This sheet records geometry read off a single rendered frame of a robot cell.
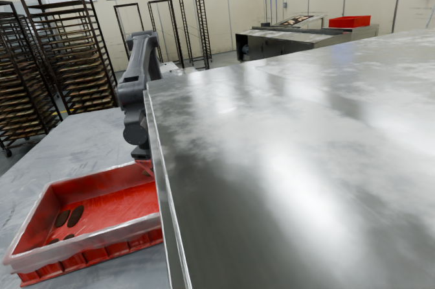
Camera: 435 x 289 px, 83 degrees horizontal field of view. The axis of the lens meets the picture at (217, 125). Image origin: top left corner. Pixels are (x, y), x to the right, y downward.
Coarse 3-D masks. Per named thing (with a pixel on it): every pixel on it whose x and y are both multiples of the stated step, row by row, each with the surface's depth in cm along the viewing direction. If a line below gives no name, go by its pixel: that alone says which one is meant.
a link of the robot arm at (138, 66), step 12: (144, 36) 87; (156, 36) 88; (132, 48) 89; (144, 48) 80; (132, 60) 72; (144, 60) 74; (132, 72) 67; (144, 72) 70; (120, 84) 62; (132, 84) 62; (144, 84) 63; (120, 96) 61; (132, 96) 61
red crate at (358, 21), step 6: (336, 18) 414; (342, 18) 419; (348, 18) 414; (354, 18) 404; (360, 18) 371; (366, 18) 376; (330, 24) 409; (336, 24) 398; (342, 24) 387; (348, 24) 378; (354, 24) 371; (360, 24) 375; (366, 24) 380
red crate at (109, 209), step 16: (112, 192) 91; (128, 192) 90; (144, 192) 89; (64, 208) 87; (96, 208) 85; (112, 208) 84; (128, 208) 83; (144, 208) 82; (64, 224) 80; (80, 224) 79; (96, 224) 78; (112, 224) 77; (48, 240) 74; (144, 240) 67; (160, 240) 68; (80, 256) 63; (96, 256) 65; (112, 256) 65; (32, 272) 61; (48, 272) 62; (64, 272) 63
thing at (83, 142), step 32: (64, 128) 159; (96, 128) 152; (32, 160) 124; (64, 160) 120; (96, 160) 116; (128, 160) 112; (0, 192) 102; (32, 192) 99; (0, 224) 84; (0, 256) 72; (128, 256) 66; (160, 256) 65; (0, 288) 62; (32, 288) 61; (64, 288) 60; (96, 288) 59; (128, 288) 58; (160, 288) 57
